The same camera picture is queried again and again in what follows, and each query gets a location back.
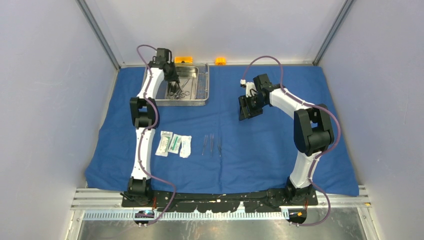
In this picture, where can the white sterile pouch packet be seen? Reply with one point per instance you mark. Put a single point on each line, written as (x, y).
(163, 146)

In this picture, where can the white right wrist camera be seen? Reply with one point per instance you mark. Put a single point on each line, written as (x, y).
(250, 88)

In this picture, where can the blue surgical drape cloth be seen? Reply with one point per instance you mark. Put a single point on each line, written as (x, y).
(257, 153)

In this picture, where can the clear plastic packet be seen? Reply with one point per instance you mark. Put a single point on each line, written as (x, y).
(185, 150)

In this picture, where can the steel tweezers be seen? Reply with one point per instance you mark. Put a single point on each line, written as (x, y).
(211, 144)
(205, 141)
(219, 146)

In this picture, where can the small orange plastic block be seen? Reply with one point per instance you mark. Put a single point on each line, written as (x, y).
(220, 61)

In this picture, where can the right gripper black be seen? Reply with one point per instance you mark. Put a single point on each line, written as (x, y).
(244, 113)

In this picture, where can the green white small packet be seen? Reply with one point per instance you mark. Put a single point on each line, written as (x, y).
(174, 144)

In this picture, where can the aluminium front frame rail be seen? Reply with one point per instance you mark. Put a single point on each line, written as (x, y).
(106, 205)

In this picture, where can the wire mesh instrument basket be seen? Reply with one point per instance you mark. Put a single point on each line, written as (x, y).
(202, 93)

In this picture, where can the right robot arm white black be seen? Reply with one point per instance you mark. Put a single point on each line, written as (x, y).
(312, 129)

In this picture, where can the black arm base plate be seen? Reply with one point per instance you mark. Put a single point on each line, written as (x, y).
(264, 201)

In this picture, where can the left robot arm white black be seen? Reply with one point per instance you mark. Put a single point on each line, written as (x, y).
(145, 118)

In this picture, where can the large orange plastic block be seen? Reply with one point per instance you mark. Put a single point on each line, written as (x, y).
(185, 60)

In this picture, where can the steel surgical scissors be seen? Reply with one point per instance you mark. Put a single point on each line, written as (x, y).
(173, 91)

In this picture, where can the steel surgical forceps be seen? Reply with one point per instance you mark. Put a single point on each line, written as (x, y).
(182, 91)

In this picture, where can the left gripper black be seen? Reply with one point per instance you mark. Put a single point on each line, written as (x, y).
(174, 78)

